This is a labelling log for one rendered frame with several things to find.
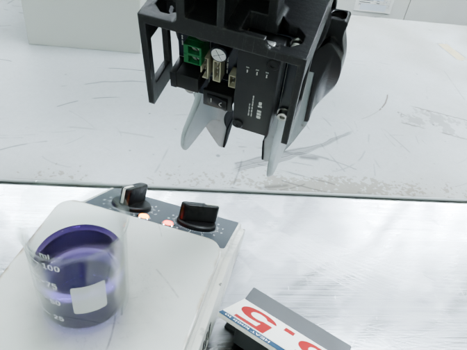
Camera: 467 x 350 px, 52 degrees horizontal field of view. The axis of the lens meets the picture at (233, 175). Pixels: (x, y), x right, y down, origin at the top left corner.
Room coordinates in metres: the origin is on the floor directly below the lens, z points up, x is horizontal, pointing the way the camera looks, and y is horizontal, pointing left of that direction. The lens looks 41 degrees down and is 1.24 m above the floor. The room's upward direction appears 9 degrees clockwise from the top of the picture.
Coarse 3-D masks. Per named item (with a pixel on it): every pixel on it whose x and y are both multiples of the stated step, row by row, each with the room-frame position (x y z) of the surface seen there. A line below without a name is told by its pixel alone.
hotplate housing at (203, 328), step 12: (240, 228) 0.28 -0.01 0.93; (240, 240) 0.27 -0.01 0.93; (228, 252) 0.23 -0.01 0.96; (228, 264) 0.21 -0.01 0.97; (216, 276) 0.20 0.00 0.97; (228, 276) 0.23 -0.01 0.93; (216, 288) 0.19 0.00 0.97; (216, 300) 0.18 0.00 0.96; (204, 312) 0.17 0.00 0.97; (216, 312) 0.19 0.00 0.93; (204, 324) 0.16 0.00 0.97; (192, 336) 0.15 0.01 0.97; (204, 336) 0.16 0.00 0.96; (192, 348) 0.15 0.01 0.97; (204, 348) 0.17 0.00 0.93
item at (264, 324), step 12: (228, 312) 0.19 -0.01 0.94; (240, 312) 0.20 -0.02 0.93; (252, 312) 0.21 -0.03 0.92; (252, 324) 0.19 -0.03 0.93; (264, 324) 0.20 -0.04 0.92; (276, 324) 0.20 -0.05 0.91; (276, 336) 0.18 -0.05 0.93; (288, 336) 0.19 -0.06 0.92; (300, 336) 0.20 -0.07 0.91; (288, 348) 0.17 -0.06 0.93; (300, 348) 0.18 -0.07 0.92; (312, 348) 0.19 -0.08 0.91
